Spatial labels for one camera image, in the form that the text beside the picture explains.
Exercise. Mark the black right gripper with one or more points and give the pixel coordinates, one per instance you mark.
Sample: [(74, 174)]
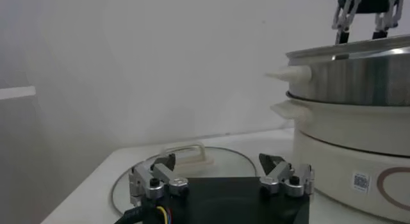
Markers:
[(373, 0)]

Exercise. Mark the cream electric cooking pot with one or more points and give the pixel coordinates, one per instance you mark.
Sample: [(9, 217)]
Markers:
[(339, 148)]

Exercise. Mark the stainless steel steamer basket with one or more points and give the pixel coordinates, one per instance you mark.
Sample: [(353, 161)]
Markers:
[(352, 78)]

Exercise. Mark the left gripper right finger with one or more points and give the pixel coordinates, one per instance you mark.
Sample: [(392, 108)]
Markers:
[(282, 177)]

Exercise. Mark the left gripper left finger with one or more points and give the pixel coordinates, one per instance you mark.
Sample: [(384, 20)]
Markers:
[(158, 180)]

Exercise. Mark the round glass pot lid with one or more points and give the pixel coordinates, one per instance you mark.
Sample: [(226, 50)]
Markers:
[(221, 163)]

